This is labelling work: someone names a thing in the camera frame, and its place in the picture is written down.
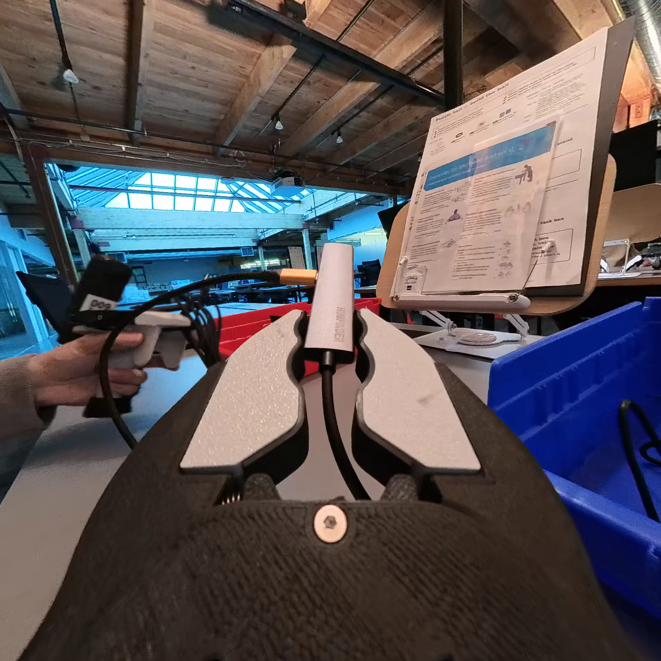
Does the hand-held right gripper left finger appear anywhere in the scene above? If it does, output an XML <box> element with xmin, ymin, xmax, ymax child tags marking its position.
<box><xmin>180</xmin><ymin>309</ymin><xmax>311</xmax><ymax>472</ymax></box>

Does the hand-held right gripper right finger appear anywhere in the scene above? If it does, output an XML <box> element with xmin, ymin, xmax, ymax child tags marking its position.
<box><xmin>354</xmin><ymin>309</ymin><xmax>482</xmax><ymax>473</ymax></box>

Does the person's left forearm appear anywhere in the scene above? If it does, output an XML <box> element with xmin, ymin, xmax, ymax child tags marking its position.
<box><xmin>0</xmin><ymin>354</ymin><xmax>55</xmax><ymax>499</ymax></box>

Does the grey USB hub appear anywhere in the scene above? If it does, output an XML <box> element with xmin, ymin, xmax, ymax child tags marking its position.
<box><xmin>304</xmin><ymin>243</ymin><xmax>357</xmax><ymax>365</ymax></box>

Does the silver air duct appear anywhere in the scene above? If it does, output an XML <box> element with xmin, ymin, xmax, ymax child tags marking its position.
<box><xmin>626</xmin><ymin>0</ymin><xmax>661</xmax><ymax>106</ymax></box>

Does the white instruction sheet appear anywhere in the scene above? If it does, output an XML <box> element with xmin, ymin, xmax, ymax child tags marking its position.
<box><xmin>428</xmin><ymin>28</ymin><xmax>610</xmax><ymax>288</ymax></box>

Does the black cable in bin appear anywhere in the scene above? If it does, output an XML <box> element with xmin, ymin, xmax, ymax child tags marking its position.
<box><xmin>618</xmin><ymin>399</ymin><xmax>661</xmax><ymax>523</ymax></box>

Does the blue plastic bin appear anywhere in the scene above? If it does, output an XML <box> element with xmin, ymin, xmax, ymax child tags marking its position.
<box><xmin>487</xmin><ymin>297</ymin><xmax>661</xmax><ymax>618</ymax></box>

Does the black cable with orange plug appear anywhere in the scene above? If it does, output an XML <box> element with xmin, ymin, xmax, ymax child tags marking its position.
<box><xmin>99</xmin><ymin>269</ymin><xmax>317</xmax><ymax>449</ymax></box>

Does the black hub cable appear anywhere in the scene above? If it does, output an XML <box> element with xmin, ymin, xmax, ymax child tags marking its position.
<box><xmin>320</xmin><ymin>351</ymin><xmax>370</xmax><ymax>500</ymax></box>

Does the red plastic bin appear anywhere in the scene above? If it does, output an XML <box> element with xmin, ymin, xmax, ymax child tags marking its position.
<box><xmin>216</xmin><ymin>297</ymin><xmax>381</xmax><ymax>363</ymax></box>

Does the blue header leaflet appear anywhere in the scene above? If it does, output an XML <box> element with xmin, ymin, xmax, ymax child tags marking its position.
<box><xmin>395</xmin><ymin>121</ymin><xmax>562</xmax><ymax>296</ymax></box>

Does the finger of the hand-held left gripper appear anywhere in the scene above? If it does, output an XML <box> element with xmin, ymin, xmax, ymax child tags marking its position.
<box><xmin>147</xmin><ymin>330</ymin><xmax>189</xmax><ymax>370</ymax></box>
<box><xmin>132</xmin><ymin>309</ymin><xmax>193</xmax><ymax>331</ymax></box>

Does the wooden document stand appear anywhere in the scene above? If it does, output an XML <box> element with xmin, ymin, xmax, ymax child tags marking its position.
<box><xmin>376</xmin><ymin>154</ymin><xmax>618</xmax><ymax>360</ymax></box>

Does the person's left hand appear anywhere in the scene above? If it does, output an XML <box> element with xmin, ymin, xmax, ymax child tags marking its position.
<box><xmin>28</xmin><ymin>330</ymin><xmax>149</xmax><ymax>410</ymax></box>

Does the bundle of black cables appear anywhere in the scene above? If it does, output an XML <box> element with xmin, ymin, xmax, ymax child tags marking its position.
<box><xmin>178</xmin><ymin>292</ymin><xmax>224</xmax><ymax>368</ymax></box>

